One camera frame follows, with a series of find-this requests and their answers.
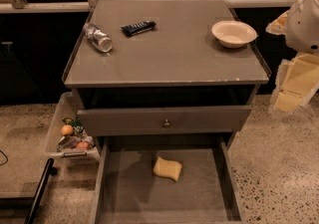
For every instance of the open grey middle drawer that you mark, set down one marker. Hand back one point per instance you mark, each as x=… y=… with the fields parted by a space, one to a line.
x=128 y=191

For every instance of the black bar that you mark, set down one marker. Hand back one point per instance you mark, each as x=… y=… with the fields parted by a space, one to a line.
x=48 y=171

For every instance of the clear plastic bin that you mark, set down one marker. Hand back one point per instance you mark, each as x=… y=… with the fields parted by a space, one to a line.
x=66 y=107

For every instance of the yellow sponge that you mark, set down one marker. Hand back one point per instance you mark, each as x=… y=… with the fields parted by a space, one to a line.
x=167 y=169

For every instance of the clear plastic water bottle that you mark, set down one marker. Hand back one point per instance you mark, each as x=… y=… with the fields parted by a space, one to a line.
x=99 y=39

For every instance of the dark blue snack bar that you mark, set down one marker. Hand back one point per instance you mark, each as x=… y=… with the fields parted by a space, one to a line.
x=133 y=29

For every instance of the grey top drawer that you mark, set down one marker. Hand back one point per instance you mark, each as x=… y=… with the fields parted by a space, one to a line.
x=103 y=122

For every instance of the orange fruit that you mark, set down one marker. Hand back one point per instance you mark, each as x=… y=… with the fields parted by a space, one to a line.
x=67 y=130

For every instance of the red apple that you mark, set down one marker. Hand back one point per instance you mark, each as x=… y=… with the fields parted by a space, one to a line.
x=83 y=145

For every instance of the silver foil packet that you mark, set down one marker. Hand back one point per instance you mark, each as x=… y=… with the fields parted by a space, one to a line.
x=67 y=142

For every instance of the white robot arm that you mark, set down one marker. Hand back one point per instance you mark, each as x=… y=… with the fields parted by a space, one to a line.
x=302 y=35

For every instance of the white paper bowl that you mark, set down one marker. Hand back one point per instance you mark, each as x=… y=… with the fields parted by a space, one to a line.
x=233 y=34

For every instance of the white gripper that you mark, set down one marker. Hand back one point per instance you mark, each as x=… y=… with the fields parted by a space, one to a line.
x=305 y=24

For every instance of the green snack bag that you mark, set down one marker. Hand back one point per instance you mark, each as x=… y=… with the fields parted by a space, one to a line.
x=75 y=123

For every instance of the grey drawer cabinet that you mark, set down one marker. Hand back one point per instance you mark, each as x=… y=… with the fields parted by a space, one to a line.
x=176 y=64

